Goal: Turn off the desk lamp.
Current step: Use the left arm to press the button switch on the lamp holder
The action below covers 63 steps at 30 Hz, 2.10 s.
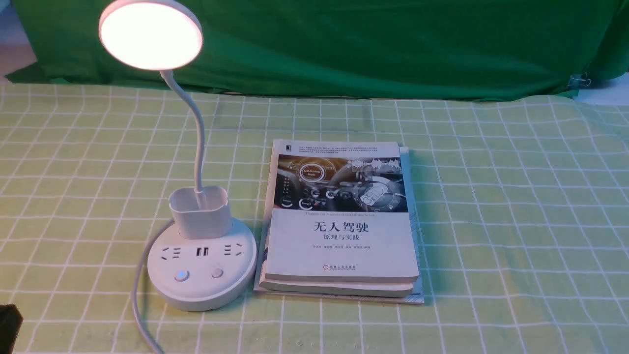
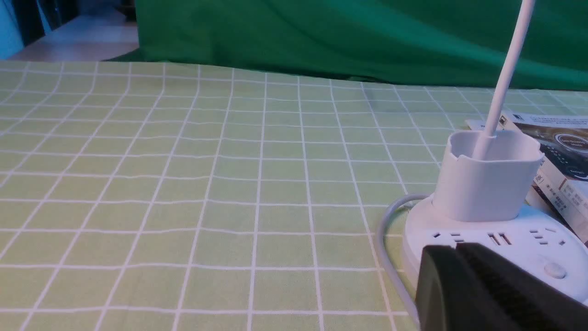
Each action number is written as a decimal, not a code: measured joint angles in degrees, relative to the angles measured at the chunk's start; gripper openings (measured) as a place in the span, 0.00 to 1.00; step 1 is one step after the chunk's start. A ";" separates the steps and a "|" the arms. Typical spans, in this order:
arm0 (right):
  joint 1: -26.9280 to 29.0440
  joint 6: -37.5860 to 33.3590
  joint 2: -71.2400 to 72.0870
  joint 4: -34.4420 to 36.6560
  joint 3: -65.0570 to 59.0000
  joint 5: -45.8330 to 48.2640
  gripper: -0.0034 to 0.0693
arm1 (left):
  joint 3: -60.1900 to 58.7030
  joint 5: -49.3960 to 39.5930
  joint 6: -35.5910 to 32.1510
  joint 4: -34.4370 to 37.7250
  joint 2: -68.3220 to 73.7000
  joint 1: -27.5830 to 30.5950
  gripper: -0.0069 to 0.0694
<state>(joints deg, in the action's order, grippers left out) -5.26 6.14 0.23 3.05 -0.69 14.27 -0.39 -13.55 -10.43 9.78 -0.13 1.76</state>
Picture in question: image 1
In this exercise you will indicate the white desk lamp with base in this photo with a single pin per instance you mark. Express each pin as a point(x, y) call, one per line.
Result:
point(205, 258)

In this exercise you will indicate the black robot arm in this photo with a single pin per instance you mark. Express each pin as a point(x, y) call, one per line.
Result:
point(10, 323)

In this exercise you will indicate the white top book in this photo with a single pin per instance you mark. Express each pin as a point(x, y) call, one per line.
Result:
point(339, 246)

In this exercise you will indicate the green backdrop cloth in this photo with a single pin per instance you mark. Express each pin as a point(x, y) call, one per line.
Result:
point(479, 50)

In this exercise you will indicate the bottom striped book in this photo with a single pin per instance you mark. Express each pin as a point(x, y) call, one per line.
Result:
point(413, 295)

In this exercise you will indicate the green checkered tablecloth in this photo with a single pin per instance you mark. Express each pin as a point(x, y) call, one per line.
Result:
point(522, 211)

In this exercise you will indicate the metal binder clip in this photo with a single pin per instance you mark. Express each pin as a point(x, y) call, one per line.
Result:
point(579, 81)

